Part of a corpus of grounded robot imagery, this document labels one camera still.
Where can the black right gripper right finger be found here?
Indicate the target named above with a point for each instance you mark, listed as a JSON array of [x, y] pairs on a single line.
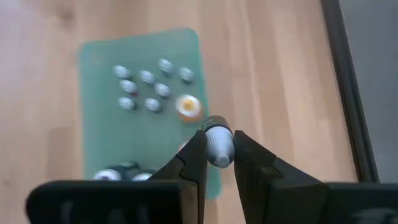
[[295, 202]]

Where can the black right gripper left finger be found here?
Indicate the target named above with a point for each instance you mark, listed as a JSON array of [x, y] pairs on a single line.
[[124, 202]]

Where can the large blue food coloring bottle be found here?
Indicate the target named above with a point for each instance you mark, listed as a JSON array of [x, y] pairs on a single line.
[[141, 176]]

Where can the large yellow food coloring bottle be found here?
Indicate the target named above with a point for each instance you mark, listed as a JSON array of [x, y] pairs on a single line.
[[188, 107]]

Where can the translucent green plastic tray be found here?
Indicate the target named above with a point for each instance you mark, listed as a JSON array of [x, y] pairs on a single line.
[[109, 140]]

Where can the black aluminium table frame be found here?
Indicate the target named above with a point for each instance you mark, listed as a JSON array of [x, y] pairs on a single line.
[[350, 93]]

